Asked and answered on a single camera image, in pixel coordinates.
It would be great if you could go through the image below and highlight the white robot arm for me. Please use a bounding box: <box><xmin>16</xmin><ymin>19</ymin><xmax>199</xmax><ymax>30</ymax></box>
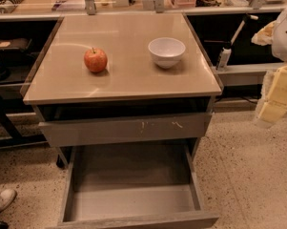
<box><xmin>251</xmin><ymin>6</ymin><xmax>287</xmax><ymax>128</ymax></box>

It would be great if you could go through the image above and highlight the black office chair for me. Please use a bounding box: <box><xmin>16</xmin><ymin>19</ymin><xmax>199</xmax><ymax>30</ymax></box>
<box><xmin>0</xmin><ymin>38</ymin><xmax>35</xmax><ymax>81</ymax></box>

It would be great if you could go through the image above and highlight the open grey middle drawer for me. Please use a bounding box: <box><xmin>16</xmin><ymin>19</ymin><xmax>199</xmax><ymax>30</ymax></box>
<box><xmin>55</xmin><ymin>143</ymin><xmax>218</xmax><ymax>229</ymax></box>

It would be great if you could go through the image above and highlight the white handheld tool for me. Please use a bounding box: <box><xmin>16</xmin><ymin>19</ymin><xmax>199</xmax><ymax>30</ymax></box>
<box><xmin>215</xmin><ymin>14</ymin><xmax>258</xmax><ymax>71</ymax></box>

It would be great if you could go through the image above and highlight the grey top drawer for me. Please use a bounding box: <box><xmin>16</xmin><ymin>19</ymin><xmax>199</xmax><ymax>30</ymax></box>
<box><xmin>39</xmin><ymin>113</ymin><xmax>212</xmax><ymax>147</ymax></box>

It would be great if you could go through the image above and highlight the grey drawer cabinet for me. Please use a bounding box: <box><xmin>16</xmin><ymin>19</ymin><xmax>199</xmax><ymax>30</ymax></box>
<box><xmin>19</xmin><ymin>12</ymin><xmax>224</xmax><ymax>229</ymax></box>

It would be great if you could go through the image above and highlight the white ceramic bowl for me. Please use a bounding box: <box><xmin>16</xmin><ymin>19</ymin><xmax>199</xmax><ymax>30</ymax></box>
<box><xmin>148</xmin><ymin>37</ymin><xmax>186</xmax><ymax>69</ymax></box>

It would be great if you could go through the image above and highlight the red apple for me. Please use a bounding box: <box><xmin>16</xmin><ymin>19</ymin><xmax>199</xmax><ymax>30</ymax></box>
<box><xmin>84</xmin><ymin>48</ymin><xmax>108</xmax><ymax>73</ymax></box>

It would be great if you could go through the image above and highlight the white shoe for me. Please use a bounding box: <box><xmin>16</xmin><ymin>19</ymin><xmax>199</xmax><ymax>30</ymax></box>
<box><xmin>0</xmin><ymin>189</ymin><xmax>17</xmax><ymax>213</ymax></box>

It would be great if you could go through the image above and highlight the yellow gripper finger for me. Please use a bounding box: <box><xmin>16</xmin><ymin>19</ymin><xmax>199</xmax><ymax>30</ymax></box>
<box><xmin>256</xmin><ymin>64</ymin><xmax>287</xmax><ymax>125</ymax></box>

